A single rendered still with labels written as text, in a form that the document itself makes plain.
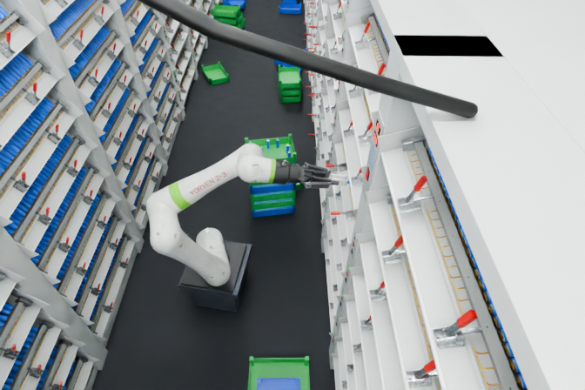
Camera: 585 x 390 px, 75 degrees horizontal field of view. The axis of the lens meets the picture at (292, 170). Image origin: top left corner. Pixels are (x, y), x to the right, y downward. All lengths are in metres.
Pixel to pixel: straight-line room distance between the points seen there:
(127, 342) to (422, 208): 1.92
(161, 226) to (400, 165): 0.98
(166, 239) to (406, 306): 0.95
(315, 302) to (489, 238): 1.91
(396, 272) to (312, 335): 1.38
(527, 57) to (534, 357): 0.61
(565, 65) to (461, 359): 0.57
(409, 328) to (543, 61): 0.59
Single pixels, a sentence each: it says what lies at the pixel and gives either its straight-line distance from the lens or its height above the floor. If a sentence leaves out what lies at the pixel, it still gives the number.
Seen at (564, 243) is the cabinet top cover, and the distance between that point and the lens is 0.54.
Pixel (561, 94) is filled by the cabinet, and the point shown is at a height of 1.74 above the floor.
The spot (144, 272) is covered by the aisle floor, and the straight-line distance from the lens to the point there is 2.59.
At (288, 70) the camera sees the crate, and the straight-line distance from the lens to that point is 3.89.
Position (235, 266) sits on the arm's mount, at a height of 0.31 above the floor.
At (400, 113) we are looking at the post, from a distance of 0.88.
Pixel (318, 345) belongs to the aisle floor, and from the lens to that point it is 2.25.
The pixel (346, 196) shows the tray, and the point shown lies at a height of 0.93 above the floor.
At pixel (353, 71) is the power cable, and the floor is 1.82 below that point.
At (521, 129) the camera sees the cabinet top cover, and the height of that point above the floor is 1.74.
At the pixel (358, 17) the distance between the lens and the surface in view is 1.52.
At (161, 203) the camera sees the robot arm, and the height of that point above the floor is 0.93.
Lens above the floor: 2.10
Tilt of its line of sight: 44 degrees down
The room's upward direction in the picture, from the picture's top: 1 degrees clockwise
